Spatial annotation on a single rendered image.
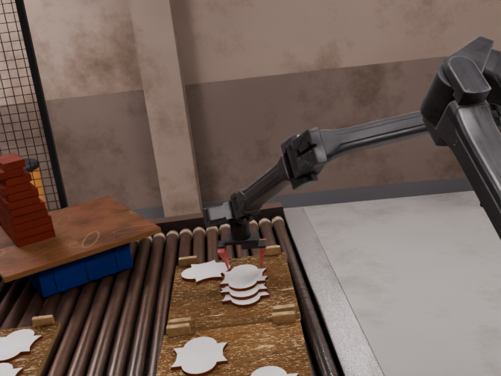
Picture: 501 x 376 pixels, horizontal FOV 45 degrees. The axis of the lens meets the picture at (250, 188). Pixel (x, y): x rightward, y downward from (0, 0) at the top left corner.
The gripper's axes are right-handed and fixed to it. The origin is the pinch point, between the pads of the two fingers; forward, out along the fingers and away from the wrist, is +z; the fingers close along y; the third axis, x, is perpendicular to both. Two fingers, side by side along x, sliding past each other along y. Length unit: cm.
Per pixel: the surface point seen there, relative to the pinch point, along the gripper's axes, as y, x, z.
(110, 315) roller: -38.0, -13.4, 5.8
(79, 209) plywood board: -64, 49, -5
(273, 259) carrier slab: 8.1, 11.0, 4.1
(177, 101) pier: -64, 303, 2
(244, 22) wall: -8, 318, -50
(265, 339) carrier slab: 6.2, -35.1, 3.4
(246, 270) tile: 0.5, -1.7, 0.9
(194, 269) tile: -16.0, 6.4, 3.2
